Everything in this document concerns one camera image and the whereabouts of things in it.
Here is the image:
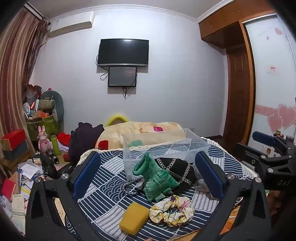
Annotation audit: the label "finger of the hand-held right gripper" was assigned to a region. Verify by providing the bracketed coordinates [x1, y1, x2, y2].
[232, 142, 293, 175]
[252, 131, 296, 152]

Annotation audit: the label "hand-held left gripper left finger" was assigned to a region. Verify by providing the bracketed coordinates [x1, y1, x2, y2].
[25, 151, 102, 241]

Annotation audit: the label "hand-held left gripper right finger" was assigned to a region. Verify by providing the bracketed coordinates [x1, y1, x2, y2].
[195, 151, 272, 241]

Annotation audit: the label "grey sheer scrunchie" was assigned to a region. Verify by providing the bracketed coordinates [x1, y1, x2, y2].
[193, 167, 213, 193]

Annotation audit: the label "black chain bag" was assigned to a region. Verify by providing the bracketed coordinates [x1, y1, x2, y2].
[154, 157, 197, 186]

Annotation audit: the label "black and white braided cord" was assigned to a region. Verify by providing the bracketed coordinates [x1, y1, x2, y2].
[121, 177, 145, 197]

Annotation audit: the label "clear plastic storage box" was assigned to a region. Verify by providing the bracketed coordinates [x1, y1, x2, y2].
[122, 128, 210, 181]

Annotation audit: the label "green knitted pouch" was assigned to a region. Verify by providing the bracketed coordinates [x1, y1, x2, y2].
[132, 152, 179, 202]

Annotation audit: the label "floral fabric scrunchie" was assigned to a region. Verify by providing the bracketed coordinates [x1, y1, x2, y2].
[149, 195, 195, 227]

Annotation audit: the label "yellow sponge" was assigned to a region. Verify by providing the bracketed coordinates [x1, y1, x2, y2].
[119, 202, 150, 233]

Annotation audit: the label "person's right hand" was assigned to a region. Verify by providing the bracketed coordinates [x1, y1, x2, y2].
[266, 190, 287, 216]

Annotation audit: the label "blue and white patterned bedspread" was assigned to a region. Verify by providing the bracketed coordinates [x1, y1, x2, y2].
[62, 137, 257, 241]

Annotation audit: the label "pink heart stickers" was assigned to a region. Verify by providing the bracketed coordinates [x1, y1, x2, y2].
[268, 103, 296, 131]

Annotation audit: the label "dark purple garment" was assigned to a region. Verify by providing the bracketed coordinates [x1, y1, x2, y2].
[68, 122, 104, 165]

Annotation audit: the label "black flashlight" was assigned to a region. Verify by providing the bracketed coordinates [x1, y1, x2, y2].
[45, 149, 59, 165]

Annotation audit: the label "red cloth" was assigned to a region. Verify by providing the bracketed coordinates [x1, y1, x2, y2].
[57, 133, 72, 147]

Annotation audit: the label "green bottle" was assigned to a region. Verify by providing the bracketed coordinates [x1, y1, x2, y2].
[51, 134, 61, 156]

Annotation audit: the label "brown wooden door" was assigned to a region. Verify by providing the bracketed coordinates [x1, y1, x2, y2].
[225, 45, 252, 142]

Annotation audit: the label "pink rabbit figure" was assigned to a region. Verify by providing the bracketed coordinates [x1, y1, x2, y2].
[38, 126, 53, 152]

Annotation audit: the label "green storage bin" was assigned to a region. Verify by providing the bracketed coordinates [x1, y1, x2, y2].
[26, 115, 59, 142]

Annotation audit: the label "pile of papers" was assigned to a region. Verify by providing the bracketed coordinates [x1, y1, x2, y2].
[0, 160, 44, 234]

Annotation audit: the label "peach printed blanket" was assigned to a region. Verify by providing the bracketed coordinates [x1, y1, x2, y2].
[95, 121, 183, 150]

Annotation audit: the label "grey box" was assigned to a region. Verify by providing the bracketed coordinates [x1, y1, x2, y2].
[3, 141, 29, 161]

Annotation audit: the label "red box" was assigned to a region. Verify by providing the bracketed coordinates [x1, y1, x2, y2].
[0, 129, 27, 151]

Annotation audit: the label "white sliding wardrobe door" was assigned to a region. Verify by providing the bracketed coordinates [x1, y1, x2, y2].
[242, 14, 296, 158]

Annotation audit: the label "small black monitor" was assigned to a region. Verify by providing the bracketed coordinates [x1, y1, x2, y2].
[108, 67, 137, 88]

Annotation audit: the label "wooden overhead cabinet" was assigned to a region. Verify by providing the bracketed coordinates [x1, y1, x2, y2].
[198, 0, 278, 49]

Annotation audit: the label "striped brown curtain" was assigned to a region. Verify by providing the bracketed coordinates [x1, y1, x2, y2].
[0, 6, 50, 139]

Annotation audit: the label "white air conditioner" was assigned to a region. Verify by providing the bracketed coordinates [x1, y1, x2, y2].
[47, 10, 95, 37]

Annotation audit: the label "wall-mounted black television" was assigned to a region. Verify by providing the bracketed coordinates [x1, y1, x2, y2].
[97, 39, 149, 67]

